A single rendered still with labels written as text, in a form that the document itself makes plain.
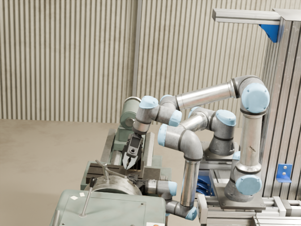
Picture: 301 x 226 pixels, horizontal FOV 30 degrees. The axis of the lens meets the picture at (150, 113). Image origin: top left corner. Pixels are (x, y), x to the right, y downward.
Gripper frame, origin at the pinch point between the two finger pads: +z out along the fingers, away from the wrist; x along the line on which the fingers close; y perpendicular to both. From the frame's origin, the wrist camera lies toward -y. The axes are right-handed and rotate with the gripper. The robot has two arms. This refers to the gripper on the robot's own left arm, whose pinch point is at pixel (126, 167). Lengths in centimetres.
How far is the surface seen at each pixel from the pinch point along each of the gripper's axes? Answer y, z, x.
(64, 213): -27.5, 15.2, 20.5
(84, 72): 346, 93, 53
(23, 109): 339, 154, 105
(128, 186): 5.8, 12.9, -4.3
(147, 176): 61, 35, -18
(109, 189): -0.1, 14.1, 4.1
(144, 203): -14.2, 7.0, -11.9
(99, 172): 61, 42, 10
